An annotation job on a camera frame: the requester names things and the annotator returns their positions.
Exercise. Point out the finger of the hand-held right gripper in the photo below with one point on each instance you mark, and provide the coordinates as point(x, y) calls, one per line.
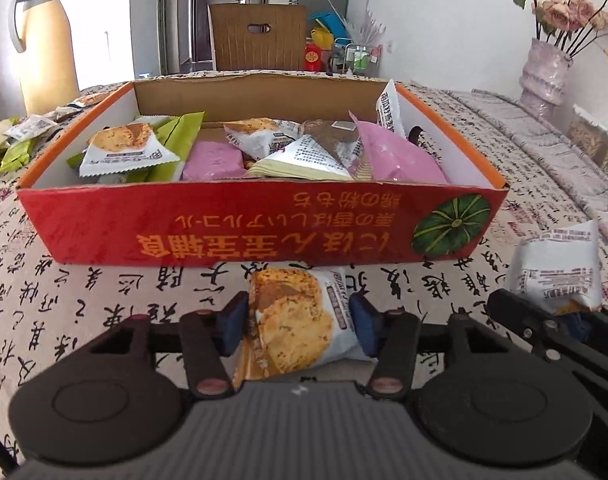
point(576, 325)
point(514, 315)

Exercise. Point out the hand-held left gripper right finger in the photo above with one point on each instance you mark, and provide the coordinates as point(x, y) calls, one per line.
point(364, 325)

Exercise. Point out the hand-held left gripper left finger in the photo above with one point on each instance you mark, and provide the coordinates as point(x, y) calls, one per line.
point(233, 327)

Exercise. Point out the red cardboard box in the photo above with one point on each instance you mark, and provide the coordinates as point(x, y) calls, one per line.
point(133, 220)

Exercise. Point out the white and green snack packet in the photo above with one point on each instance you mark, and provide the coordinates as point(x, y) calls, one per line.
point(108, 177)

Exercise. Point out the clear jar of snacks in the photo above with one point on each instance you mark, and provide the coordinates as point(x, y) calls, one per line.
point(589, 137)

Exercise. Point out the grey patterned cloth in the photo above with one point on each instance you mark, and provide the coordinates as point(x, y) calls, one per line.
point(524, 160)

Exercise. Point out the brown snack packet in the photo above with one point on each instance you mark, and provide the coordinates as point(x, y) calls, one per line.
point(334, 132)

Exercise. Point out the purple ribbed vase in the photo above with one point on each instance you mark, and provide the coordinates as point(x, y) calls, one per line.
point(544, 80)

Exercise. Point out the small orange sachet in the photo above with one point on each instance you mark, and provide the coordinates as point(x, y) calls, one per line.
point(93, 100)

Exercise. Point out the small white sachet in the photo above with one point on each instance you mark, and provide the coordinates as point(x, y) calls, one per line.
point(68, 112)
point(31, 127)

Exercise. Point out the small red gift box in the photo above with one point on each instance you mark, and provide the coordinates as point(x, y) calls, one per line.
point(313, 57)

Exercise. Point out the small green sachet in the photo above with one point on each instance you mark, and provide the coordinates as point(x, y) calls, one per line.
point(16, 155)

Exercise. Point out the wooden chair back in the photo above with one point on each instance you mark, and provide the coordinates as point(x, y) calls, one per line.
point(259, 47)

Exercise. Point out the yellow watering can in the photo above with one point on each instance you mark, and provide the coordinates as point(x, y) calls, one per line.
point(323, 37)

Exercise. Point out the dried lavender bunch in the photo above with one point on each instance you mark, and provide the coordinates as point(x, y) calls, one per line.
point(371, 25)

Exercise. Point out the blue plastic item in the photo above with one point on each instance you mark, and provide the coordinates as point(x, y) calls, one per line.
point(334, 22)

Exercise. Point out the pink artificial roses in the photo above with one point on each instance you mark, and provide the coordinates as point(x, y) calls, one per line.
point(564, 12)

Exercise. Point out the yellow thermos jug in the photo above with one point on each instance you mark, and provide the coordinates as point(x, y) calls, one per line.
point(46, 60)

